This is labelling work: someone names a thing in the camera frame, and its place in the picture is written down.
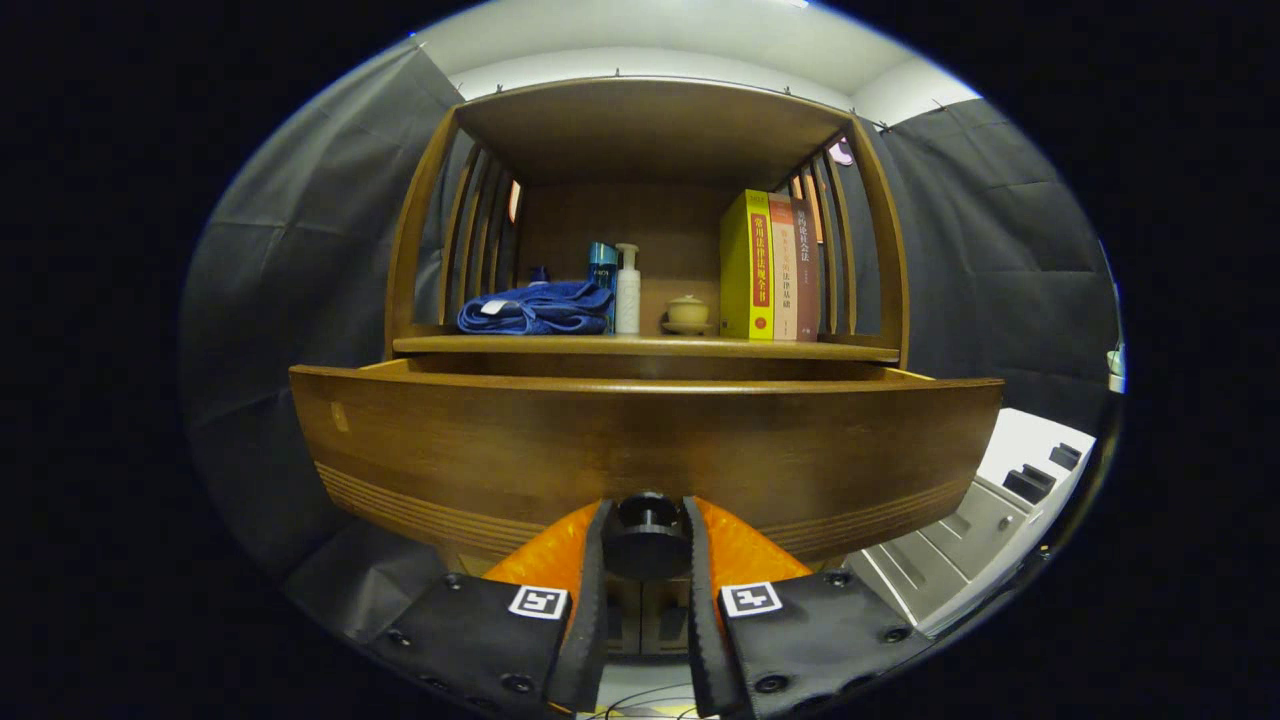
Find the brown wooden cabinet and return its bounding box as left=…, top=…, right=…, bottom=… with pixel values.
left=383, top=77, right=911, bottom=661

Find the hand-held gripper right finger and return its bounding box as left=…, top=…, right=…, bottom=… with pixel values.
left=683, top=495, right=936, bottom=719

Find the beige lidded teacup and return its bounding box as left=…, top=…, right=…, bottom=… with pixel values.
left=660, top=294, right=716, bottom=336

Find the black round drawer knob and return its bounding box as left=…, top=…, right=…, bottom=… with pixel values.
left=603, top=490, right=693, bottom=583

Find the wooden countertop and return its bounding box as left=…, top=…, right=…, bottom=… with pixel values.
left=392, top=332, right=901, bottom=363

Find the folded blue towel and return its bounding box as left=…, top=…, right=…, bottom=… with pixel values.
left=457, top=280, right=616, bottom=336

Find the brown book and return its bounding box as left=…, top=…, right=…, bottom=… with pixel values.
left=792, top=197, right=822, bottom=342

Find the thick yellow book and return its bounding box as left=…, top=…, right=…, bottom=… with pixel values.
left=719, top=189, right=776, bottom=341

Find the white pump bottle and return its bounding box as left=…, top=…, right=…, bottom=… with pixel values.
left=614, top=243, right=643, bottom=335

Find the wooden cabinet door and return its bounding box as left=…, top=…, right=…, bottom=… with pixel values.
left=642, top=578, right=691, bottom=656
left=607, top=578, right=643, bottom=656

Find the white side table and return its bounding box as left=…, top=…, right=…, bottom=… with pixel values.
left=845, top=407, right=1098, bottom=639

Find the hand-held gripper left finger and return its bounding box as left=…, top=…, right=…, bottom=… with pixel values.
left=365, top=497, right=614, bottom=716

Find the orange and white book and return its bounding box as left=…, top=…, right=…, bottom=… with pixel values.
left=768, top=192, right=799, bottom=341

